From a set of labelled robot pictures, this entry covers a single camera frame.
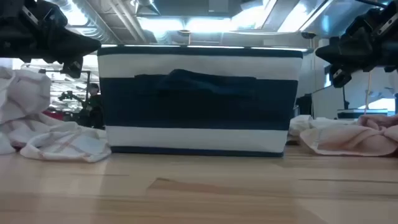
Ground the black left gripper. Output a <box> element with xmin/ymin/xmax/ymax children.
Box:
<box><xmin>0</xmin><ymin>0</ymin><xmax>102</xmax><ymax>79</ymax></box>

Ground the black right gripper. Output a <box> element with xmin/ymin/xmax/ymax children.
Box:
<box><xmin>315</xmin><ymin>0</ymin><xmax>398</xmax><ymax>89</ymax></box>

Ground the plain pink towel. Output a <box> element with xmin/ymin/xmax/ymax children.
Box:
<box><xmin>299</xmin><ymin>114</ymin><xmax>398</xmax><ymax>157</ymax></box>

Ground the white red-checked towel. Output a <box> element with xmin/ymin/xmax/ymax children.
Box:
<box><xmin>0</xmin><ymin>67</ymin><xmax>112</xmax><ymax>164</ymax></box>

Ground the navy white striped fabric basket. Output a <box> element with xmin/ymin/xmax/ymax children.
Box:
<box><xmin>337</xmin><ymin>108</ymin><xmax>389</xmax><ymax>119</ymax></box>
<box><xmin>97</xmin><ymin>45</ymin><xmax>304</xmax><ymax>158</ymax></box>

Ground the grey monitor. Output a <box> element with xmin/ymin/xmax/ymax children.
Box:
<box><xmin>310</xmin><ymin>83</ymin><xmax>349</xmax><ymax>119</ymax></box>

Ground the person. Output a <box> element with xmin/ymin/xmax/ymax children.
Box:
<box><xmin>78</xmin><ymin>83</ymin><xmax>105</xmax><ymax>130</ymax></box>

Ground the red object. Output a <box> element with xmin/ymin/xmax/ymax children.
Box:
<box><xmin>43</xmin><ymin>108</ymin><xmax>65</xmax><ymax>121</ymax></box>

